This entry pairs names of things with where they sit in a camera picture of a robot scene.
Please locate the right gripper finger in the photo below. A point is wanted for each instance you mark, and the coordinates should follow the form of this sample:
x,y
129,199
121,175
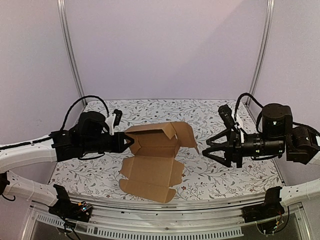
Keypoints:
x,y
209,153
220,137

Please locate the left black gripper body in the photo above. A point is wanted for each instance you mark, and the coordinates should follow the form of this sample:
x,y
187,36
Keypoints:
x,y
117,147

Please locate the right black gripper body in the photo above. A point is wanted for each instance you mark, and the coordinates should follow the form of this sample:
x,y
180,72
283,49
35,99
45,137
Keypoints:
x,y
235,146

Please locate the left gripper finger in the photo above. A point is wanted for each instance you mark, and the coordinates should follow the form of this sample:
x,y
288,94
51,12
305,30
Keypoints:
x,y
127,144
127,138

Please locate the brown cardboard box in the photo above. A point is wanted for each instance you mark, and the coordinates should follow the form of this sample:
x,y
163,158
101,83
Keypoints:
x,y
152,172

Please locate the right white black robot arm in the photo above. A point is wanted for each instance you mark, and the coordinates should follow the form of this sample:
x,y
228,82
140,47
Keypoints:
x,y
279,136

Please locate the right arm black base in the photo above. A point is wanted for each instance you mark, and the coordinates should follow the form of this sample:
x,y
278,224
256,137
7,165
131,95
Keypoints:
x,y
270,215

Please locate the floral patterned table mat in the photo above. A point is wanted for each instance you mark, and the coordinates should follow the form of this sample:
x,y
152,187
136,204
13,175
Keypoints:
x,y
202,178

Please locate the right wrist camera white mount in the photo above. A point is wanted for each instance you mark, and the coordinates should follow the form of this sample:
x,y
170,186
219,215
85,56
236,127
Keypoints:
x,y
225,114

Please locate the aluminium front rail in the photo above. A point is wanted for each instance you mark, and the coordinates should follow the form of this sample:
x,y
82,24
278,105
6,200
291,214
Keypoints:
x,y
211,219

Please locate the right aluminium frame post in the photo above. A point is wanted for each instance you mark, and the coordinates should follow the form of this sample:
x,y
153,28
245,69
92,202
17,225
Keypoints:
x,y
263,45

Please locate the aluminium frame post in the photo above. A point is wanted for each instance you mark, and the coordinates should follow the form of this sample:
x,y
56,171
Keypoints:
x,y
61,6
263,45

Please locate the left aluminium frame post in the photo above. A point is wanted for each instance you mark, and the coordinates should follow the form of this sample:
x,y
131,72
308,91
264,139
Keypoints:
x,y
61,6

